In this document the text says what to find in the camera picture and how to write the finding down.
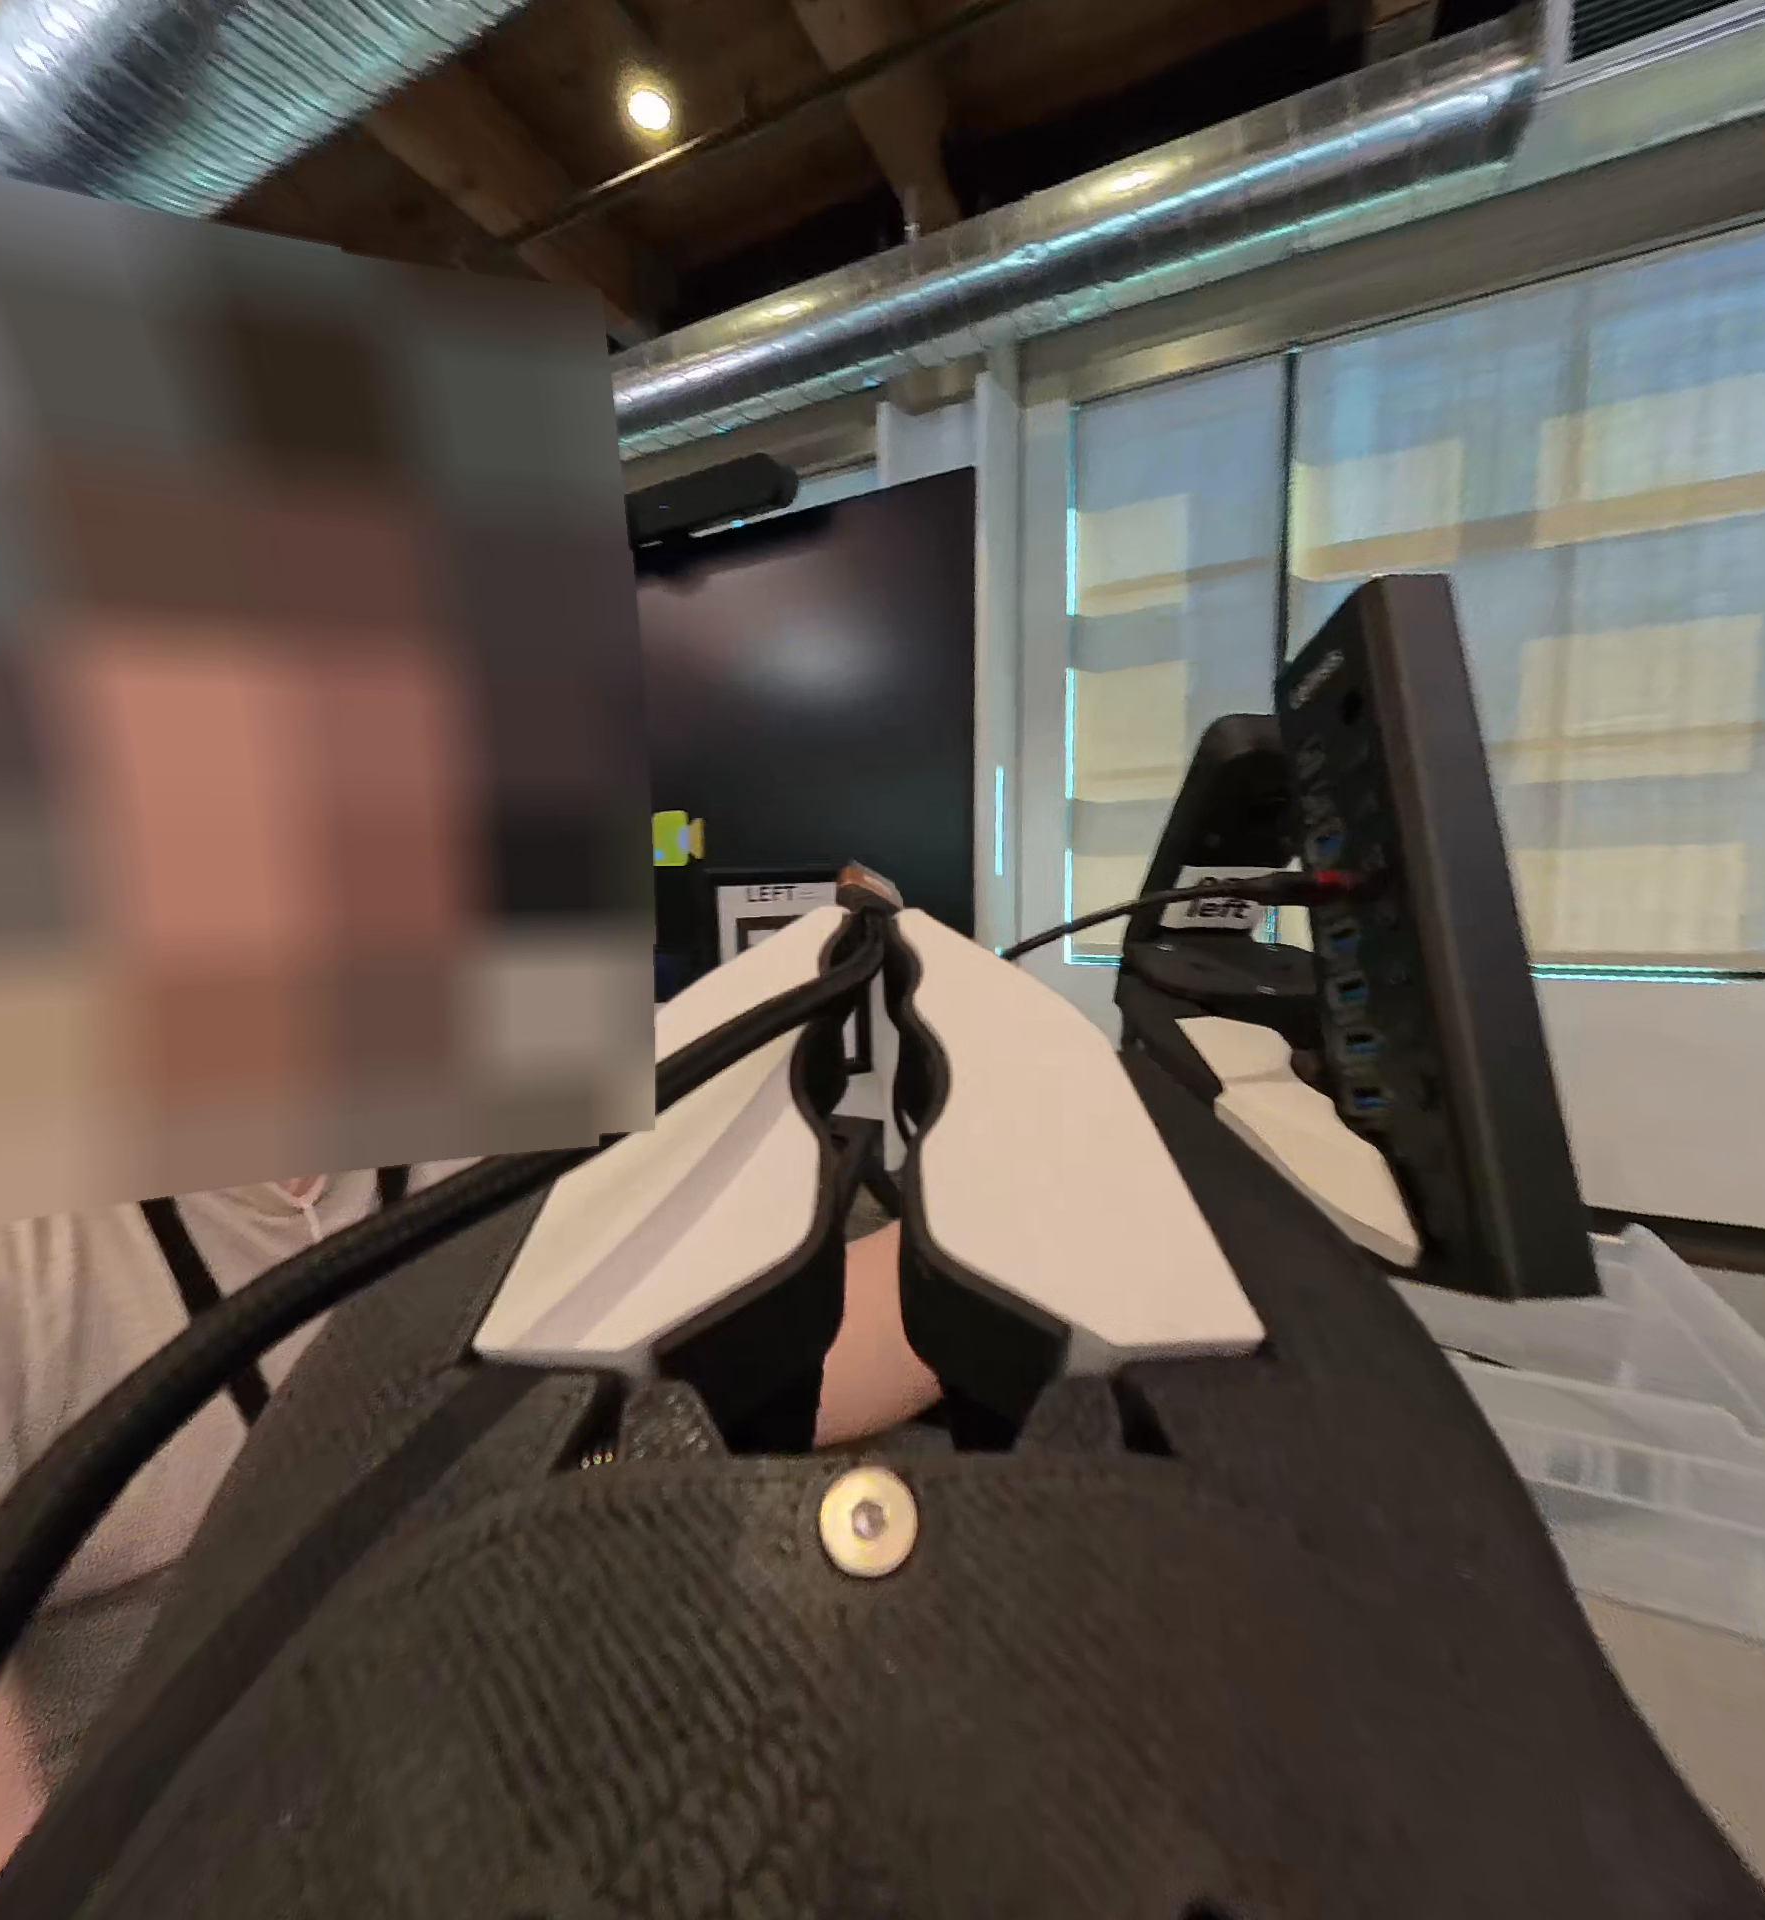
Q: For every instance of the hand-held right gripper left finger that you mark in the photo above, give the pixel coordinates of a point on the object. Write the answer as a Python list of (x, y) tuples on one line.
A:
[(671, 1200)]

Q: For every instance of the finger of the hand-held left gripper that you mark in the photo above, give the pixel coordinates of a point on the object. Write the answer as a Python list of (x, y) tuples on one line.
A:
[(1317, 1153)]

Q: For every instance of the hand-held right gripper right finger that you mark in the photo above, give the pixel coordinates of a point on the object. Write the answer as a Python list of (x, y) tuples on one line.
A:
[(1063, 1200)]

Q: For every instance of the black usb hub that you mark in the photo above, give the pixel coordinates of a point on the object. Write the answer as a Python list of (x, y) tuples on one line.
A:
[(1437, 902)]

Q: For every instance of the person's left forearm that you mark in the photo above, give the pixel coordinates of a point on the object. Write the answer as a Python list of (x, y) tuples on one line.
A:
[(875, 1352)]

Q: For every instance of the small yellow object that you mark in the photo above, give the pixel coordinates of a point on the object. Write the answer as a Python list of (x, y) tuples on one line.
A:
[(671, 841)]

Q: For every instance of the clear plastic bin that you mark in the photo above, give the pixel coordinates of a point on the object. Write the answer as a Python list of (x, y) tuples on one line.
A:
[(1648, 1423)]

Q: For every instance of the black monitor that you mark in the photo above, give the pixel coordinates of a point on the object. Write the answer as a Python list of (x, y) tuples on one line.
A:
[(823, 674)]

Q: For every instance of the large window with roller shades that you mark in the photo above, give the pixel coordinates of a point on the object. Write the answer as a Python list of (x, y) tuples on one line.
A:
[(1648, 452)]

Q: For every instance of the white air vent grille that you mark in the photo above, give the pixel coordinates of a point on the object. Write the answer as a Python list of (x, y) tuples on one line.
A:
[(1693, 39)]

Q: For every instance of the round ceiling light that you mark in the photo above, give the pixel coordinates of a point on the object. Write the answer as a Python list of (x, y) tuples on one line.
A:
[(650, 109)]

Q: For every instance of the long spiral metal duct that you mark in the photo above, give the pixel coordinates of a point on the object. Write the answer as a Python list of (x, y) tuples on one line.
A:
[(1121, 224)]

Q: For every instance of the black camera bar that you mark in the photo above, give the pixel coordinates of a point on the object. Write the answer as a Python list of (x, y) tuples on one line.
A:
[(717, 494)]

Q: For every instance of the large round metal duct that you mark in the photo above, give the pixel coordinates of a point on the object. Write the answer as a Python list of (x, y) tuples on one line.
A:
[(145, 77)]

